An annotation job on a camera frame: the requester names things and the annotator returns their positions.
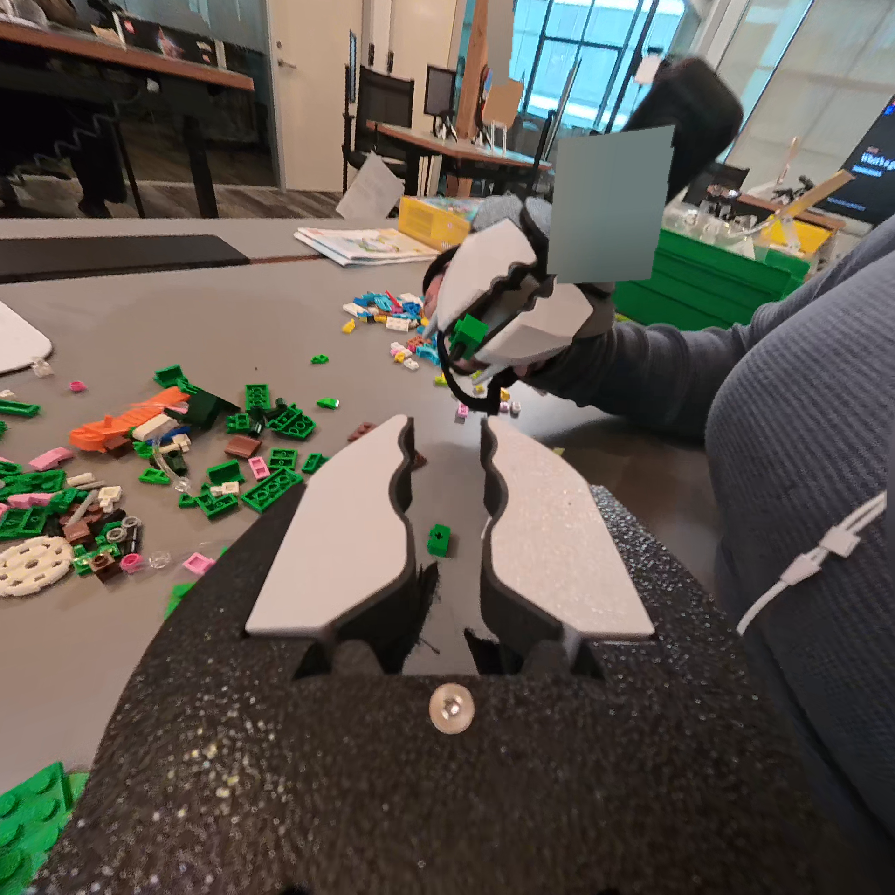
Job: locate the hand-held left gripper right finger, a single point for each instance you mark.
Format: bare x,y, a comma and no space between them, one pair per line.
566,552

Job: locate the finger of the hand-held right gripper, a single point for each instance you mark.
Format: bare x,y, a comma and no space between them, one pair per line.
482,266
545,321

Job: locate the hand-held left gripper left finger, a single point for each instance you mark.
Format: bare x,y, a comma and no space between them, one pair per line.
335,545

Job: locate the small green lego brick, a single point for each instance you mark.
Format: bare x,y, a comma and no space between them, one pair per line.
439,540
467,337

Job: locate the person's right forearm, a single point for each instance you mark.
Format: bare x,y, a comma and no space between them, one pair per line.
650,370

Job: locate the yellow lego box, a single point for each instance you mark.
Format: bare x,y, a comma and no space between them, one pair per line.
433,220

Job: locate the pile of pastel lego pieces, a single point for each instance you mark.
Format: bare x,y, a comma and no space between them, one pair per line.
391,314

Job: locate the brown four-stud lego piece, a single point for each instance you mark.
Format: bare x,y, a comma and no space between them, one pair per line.
362,431

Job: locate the closed lego instruction booklet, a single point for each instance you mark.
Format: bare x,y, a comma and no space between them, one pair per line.
363,245

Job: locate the brown curved lego piece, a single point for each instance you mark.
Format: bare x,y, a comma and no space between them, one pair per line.
242,447

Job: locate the pile of green lego pieces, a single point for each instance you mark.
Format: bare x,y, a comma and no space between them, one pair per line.
42,482

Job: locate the white round lego plate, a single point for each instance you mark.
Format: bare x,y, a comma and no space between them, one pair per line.
31,566

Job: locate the black lego box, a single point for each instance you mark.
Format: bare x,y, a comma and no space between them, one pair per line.
168,38

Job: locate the person's right hand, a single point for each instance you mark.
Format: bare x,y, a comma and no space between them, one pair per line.
433,293

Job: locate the white paper sheet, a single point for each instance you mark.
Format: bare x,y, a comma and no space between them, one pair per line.
370,185

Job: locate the green plastic crate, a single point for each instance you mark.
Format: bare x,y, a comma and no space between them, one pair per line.
699,287

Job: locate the black computer monitor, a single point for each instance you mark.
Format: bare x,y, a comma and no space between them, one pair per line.
440,89

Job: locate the dark display screen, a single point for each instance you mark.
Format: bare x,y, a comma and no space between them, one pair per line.
874,168

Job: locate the grey adjoining table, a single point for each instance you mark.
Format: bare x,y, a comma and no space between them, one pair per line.
266,231

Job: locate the white door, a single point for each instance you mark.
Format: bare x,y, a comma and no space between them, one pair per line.
314,91

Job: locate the person's grey-blue sweater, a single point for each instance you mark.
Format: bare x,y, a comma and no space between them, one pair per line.
804,454

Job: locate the orange brick separator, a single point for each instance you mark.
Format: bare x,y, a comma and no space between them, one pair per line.
105,430

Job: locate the brown-topped desk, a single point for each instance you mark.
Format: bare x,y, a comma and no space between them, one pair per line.
238,80

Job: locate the black desk mat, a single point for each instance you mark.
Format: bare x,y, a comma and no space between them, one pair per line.
119,255

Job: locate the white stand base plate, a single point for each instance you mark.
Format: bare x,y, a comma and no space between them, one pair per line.
17,335

